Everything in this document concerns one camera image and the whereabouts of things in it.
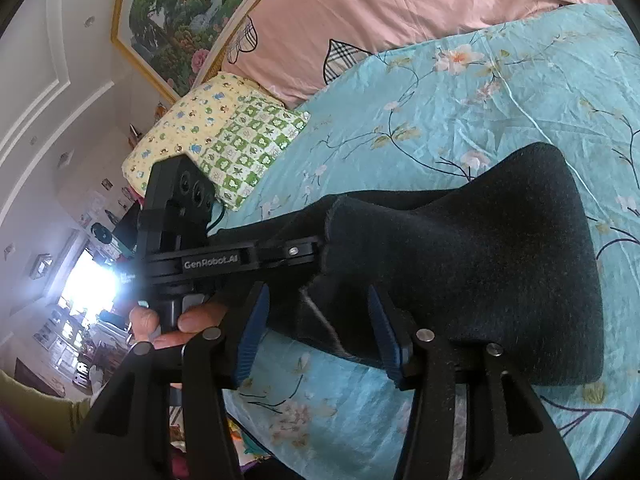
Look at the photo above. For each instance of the light blue floral bedsheet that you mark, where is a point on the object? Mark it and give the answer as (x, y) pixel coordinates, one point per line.
(434, 117)

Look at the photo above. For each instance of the olive green left sleeve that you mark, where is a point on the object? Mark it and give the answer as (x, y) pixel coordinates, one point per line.
(54, 420)

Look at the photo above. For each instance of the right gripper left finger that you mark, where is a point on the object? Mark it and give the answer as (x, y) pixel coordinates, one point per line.
(126, 433)

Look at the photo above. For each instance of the pink heart-pattern quilt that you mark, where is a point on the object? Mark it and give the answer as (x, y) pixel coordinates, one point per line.
(294, 48)

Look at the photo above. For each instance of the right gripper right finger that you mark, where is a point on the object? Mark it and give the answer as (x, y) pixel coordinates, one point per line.
(508, 432)

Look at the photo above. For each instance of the black knit pants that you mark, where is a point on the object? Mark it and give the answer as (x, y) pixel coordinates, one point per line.
(506, 258)

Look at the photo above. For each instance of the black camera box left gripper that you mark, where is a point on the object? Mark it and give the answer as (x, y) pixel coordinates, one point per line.
(177, 208)

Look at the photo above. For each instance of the yellow cartoon-print pillow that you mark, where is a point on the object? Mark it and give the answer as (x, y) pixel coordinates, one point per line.
(190, 125)

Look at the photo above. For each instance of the gold-framed landscape painting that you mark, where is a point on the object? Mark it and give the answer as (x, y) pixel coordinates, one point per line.
(177, 44)

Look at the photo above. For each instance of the green checkered pillow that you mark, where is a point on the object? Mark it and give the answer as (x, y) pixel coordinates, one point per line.
(237, 157)

